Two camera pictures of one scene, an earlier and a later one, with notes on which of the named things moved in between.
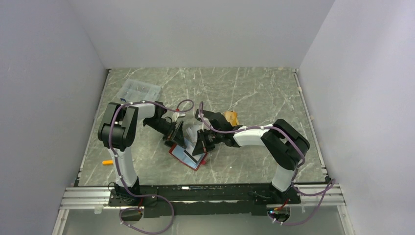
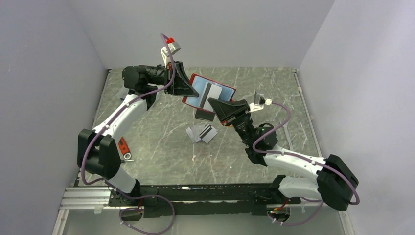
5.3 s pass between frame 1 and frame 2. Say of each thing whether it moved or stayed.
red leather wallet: moved
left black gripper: moved
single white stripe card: moved
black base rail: stayed
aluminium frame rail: stayed
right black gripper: moved
